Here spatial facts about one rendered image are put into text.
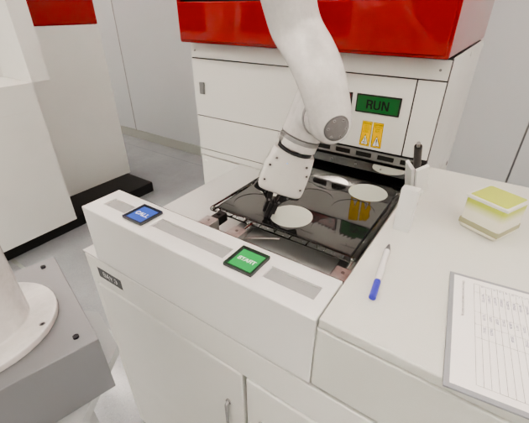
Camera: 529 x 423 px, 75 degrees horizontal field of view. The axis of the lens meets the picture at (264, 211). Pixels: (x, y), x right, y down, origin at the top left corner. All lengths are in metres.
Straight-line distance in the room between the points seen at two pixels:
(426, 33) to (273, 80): 0.45
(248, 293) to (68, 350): 0.25
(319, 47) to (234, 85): 0.64
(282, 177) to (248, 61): 0.53
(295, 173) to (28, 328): 0.52
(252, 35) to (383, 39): 0.37
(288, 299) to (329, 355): 0.09
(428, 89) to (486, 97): 1.51
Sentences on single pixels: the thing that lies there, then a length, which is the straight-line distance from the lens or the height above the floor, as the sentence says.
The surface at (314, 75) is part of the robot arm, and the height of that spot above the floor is 1.23.
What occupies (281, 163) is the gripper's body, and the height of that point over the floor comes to 1.04.
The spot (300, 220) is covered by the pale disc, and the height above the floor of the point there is 0.90.
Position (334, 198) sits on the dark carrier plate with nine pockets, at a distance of 0.89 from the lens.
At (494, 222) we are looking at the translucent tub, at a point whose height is 1.00.
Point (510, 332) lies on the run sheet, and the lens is 0.55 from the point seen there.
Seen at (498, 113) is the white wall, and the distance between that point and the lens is 2.47.
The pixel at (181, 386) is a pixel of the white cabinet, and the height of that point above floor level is 0.52.
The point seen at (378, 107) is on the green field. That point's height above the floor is 1.09.
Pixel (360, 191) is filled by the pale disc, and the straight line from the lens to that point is 0.95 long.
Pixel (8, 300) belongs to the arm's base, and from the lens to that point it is 0.58.
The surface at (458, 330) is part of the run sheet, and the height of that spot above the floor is 0.97.
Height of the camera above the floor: 1.32
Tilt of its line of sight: 31 degrees down
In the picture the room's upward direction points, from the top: straight up
